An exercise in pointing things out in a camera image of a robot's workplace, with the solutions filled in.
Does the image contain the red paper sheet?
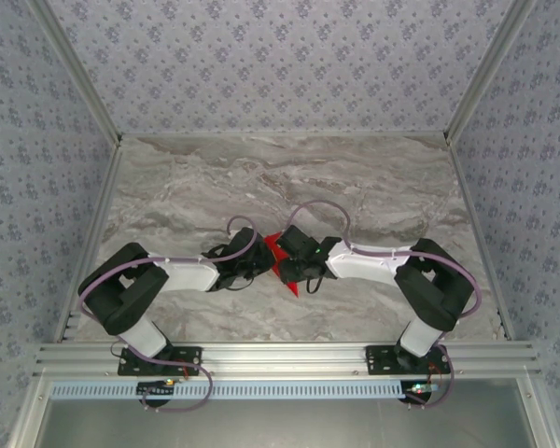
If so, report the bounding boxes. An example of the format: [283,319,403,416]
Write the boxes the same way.
[262,231,303,301]

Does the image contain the grey metal panel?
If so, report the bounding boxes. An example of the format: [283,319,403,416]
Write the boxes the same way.
[8,376,559,448]

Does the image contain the small circuit board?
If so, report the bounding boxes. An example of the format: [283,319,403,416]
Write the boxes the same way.
[137,380,176,398]
[403,381,440,396]

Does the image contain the wide aluminium mounting rail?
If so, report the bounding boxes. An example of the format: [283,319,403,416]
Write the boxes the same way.
[32,340,542,379]

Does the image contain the thin aluminium table end rail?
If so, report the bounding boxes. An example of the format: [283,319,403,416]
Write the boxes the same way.
[119,132,449,140]

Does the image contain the slotted grey cable duct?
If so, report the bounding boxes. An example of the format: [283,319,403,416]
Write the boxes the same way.
[49,380,414,400]

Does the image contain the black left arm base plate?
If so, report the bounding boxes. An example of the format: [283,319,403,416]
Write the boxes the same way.
[117,345,203,377]

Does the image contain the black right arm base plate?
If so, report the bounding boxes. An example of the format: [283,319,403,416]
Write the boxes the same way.
[363,344,452,377]

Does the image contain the aluminium table side rail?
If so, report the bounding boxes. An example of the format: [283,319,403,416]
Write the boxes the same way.
[446,138,515,341]
[53,139,125,344]

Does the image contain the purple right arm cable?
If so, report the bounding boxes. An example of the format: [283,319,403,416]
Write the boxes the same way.
[287,199,483,411]

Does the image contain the aluminium corner post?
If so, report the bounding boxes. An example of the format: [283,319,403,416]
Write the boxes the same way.
[27,0,124,147]
[441,0,543,144]

